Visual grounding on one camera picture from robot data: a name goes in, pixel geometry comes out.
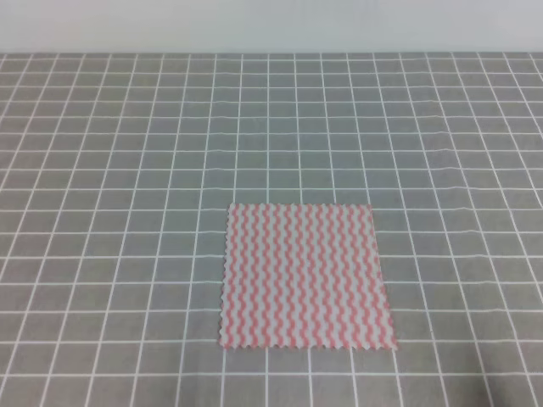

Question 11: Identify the pink white wavy striped towel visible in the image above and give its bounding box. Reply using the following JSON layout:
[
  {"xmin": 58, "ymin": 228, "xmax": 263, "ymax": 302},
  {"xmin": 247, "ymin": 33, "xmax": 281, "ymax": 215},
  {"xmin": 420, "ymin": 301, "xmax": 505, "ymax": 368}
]
[{"xmin": 219, "ymin": 203, "xmax": 398, "ymax": 350}]

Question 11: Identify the grey grid tablecloth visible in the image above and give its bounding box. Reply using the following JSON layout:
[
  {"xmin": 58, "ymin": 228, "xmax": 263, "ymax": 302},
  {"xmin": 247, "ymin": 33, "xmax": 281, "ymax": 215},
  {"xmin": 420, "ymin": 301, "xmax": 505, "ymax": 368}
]
[{"xmin": 1, "ymin": 53, "xmax": 542, "ymax": 406}]

